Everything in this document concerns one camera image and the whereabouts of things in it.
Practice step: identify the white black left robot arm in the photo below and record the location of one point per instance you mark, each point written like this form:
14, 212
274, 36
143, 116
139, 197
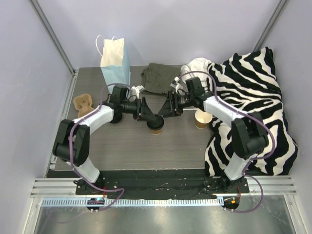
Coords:
72, 142

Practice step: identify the brown paper coffee cup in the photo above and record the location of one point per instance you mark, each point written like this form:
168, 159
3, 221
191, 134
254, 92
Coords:
155, 131

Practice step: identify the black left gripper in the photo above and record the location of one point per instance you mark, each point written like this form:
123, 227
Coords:
139, 108

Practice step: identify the brown cardboard cup carrier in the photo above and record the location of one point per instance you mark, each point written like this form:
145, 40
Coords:
83, 104

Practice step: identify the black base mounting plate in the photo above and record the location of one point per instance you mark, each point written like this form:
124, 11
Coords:
161, 185

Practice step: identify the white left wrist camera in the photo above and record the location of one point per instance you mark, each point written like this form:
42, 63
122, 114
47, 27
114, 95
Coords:
136, 90

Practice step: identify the white slotted cable duct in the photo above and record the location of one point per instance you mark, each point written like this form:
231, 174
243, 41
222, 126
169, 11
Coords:
95, 202

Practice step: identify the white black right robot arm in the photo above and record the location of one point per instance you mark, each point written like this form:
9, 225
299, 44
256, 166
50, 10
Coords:
249, 136

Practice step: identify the white bucket hat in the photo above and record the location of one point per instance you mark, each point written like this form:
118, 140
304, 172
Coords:
197, 64

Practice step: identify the light blue paper bag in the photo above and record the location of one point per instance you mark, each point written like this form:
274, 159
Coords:
114, 63

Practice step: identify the olive green folded cloth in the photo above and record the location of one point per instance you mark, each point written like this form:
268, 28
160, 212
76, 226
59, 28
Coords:
156, 78

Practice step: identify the zebra striped blanket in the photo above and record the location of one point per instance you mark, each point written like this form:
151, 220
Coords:
249, 83

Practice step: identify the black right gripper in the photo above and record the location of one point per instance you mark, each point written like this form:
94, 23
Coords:
174, 104

